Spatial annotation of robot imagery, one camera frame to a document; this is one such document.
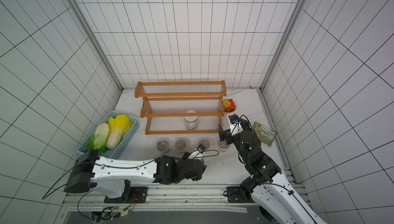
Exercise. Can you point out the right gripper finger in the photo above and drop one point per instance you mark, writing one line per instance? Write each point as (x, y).
(220, 129)
(222, 136)

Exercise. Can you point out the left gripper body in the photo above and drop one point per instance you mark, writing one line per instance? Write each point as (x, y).
(185, 156)

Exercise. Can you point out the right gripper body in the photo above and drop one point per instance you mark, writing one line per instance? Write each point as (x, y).
(230, 136)

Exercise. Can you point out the yellow label seed jar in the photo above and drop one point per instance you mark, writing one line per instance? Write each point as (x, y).
(223, 146)

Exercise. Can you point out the red label seed jar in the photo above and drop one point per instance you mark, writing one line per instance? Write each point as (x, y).
(205, 143)

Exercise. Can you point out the orange-red label seed jar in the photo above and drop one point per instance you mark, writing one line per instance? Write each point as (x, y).
(181, 145)

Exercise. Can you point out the green label seed jar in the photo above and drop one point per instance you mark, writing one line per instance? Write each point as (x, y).
(163, 146)

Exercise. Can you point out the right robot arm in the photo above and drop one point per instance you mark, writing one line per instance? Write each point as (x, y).
(267, 185)

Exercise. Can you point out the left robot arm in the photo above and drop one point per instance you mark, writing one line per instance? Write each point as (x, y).
(113, 177)

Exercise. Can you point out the white lidded glass jar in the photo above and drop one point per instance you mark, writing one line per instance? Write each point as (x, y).
(191, 122)

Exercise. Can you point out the wooden three-tier shelf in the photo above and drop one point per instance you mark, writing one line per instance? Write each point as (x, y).
(165, 104)

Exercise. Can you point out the red snack packets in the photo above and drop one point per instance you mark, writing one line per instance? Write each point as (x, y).
(229, 105)

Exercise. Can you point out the green snack packet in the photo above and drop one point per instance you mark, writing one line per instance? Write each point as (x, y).
(265, 134)

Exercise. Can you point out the yellow-green napa cabbage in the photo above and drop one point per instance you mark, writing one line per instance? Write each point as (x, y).
(118, 128)

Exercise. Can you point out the blue plastic basket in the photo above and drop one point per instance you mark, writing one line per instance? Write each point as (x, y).
(114, 153)

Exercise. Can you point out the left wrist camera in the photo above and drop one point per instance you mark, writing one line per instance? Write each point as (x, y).
(198, 151)

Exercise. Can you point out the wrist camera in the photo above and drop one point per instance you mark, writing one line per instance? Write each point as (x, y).
(198, 151)
(237, 124)

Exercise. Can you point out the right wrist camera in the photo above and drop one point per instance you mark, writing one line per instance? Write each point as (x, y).
(237, 124)

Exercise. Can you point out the metal base rail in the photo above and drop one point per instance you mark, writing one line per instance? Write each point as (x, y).
(206, 198)

